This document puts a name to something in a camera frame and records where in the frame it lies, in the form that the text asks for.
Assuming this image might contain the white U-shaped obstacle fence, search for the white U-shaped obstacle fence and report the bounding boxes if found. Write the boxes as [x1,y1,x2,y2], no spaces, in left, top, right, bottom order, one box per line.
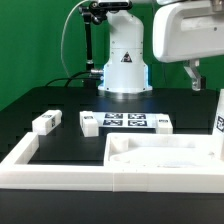
[0,133,224,193]

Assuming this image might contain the white cable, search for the white cable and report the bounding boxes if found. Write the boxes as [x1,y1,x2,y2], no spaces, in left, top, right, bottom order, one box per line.
[60,0,88,78]

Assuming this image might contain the AprilTag marker sheet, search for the AprilTag marker sheet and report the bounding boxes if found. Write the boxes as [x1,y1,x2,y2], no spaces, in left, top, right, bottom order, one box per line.
[93,112,169,128]

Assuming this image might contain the white desk tabletop panel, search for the white desk tabletop panel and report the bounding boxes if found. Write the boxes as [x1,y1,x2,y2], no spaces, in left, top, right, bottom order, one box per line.
[104,133,224,168]

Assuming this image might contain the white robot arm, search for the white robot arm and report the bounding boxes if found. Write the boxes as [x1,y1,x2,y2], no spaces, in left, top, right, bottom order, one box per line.
[90,0,224,96]

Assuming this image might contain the black cables on table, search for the black cables on table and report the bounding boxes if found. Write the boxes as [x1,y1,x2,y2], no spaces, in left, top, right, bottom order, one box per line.
[45,70,101,88]

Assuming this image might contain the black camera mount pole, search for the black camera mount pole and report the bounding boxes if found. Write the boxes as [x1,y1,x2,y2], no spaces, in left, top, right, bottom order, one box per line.
[79,1,107,88]

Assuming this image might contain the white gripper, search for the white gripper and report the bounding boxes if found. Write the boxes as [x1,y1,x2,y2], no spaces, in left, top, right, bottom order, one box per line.
[153,0,224,91]

